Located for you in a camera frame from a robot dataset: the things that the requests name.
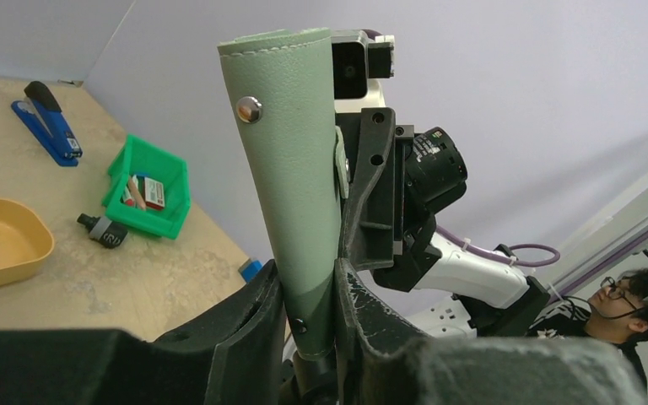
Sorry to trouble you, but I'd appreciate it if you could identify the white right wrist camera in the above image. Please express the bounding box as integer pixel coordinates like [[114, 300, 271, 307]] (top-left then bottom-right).
[[332, 29, 395, 113]]

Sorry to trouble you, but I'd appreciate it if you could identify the white red staple box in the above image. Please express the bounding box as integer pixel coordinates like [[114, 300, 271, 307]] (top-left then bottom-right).
[[140, 176, 165, 211]]

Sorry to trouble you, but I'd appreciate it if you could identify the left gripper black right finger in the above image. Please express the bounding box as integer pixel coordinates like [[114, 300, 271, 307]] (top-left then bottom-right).
[[335, 259, 648, 404]]

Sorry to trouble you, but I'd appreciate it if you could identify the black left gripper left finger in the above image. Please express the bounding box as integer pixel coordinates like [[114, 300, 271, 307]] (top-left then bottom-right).
[[0, 262, 284, 404]]

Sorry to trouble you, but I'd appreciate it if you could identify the tan oval tray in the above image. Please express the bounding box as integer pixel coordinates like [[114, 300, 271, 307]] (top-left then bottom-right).
[[0, 198, 55, 286]]

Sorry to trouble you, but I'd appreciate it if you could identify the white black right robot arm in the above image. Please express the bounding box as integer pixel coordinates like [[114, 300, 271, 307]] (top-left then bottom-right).
[[335, 107, 549, 338]]

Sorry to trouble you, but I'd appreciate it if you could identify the grey-green card holder wallet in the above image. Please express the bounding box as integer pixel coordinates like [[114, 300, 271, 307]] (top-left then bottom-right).
[[218, 28, 341, 360]]

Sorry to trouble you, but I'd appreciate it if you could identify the green plastic bin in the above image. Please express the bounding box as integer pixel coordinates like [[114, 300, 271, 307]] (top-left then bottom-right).
[[102, 134, 191, 240]]

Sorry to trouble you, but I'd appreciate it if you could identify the small black binder clip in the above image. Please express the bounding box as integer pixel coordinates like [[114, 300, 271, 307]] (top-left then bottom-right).
[[77, 213, 128, 249]]

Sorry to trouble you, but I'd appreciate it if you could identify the orange pencil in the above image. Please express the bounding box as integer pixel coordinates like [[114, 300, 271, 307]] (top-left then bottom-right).
[[127, 175, 147, 211]]

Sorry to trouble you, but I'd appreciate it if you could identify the small blue object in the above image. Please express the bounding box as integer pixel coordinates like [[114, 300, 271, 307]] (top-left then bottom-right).
[[238, 259, 262, 283]]

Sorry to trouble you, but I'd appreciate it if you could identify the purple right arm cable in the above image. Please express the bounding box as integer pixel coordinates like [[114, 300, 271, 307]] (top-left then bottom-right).
[[435, 203, 648, 297]]

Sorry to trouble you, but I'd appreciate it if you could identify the person with glasses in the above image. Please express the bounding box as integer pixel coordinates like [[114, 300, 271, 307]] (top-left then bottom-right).
[[526, 268, 648, 387]]

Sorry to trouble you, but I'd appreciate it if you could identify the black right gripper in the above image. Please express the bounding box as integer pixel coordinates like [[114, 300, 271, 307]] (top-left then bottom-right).
[[337, 107, 440, 291]]

